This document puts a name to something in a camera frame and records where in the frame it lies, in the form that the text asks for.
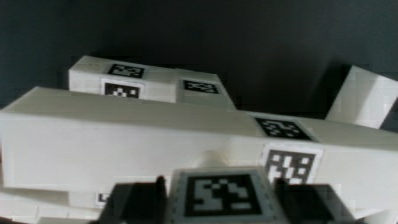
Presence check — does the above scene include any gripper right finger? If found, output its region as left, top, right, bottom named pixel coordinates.
left=274, top=178, right=357, bottom=224

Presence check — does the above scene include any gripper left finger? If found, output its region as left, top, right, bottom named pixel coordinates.
left=89, top=176, right=167, bottom=224

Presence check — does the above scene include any white tagged nut cube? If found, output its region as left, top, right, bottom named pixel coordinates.
left=165, top=167, right=290, bottom=224

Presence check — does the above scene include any white chair back frame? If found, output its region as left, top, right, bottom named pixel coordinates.
left=0, top=88, right=398, bottom=211

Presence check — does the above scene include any white chair leg with tag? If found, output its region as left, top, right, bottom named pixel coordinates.
left=176, top=69, right=236, bottom=109

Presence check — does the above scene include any white U-shaped obstacle frame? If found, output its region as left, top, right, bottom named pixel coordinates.
left=325, top=66, right=398, bottom=128

